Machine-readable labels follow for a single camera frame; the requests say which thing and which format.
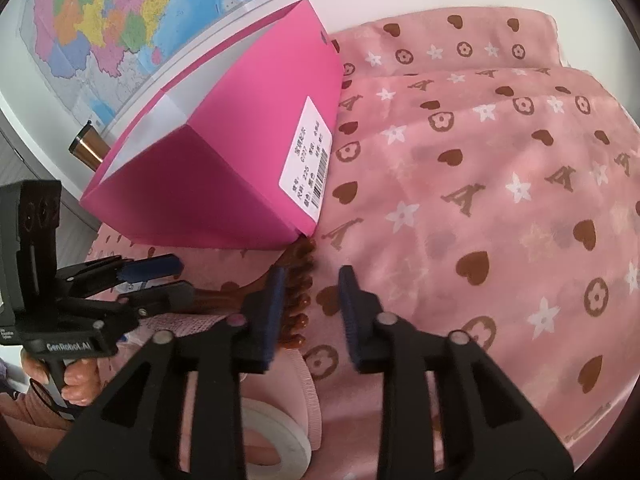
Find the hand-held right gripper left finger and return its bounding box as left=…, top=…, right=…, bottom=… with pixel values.
left=47, top=266, right=288, bottom=480

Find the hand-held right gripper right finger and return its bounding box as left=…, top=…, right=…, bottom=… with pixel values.
left=337, top=265, right=576, bottom=480

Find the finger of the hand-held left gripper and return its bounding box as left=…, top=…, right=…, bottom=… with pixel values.
left=56, top=254, right=182, bottom=291
left=117, top=281, right=197, bottom=318

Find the pink cardboard box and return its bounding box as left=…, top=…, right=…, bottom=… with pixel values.
left=80, top=0, right=344, bottom=252

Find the white tape roll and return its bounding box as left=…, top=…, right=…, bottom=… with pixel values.
left=240, top=397, right=313, bottom=476

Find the person's left forearm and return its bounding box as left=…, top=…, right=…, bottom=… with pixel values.
left=0, top=390, right=76, bottom=461

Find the person's left hand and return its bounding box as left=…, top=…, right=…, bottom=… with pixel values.
left=20, top=350, right=101, bottom=406

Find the pink ribbed band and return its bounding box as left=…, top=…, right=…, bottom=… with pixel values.
left=240, top=347, right=326, bottom=466

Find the brown metal tumbler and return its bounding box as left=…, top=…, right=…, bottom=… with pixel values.
left=68, top=120, right=110, bottom=170

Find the pink printed blanket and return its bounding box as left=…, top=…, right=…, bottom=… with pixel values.
left=82, top=7, right=640, bottom=480

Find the colourful wall map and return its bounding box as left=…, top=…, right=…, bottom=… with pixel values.
left=20, top=0, right=301, bottom=128

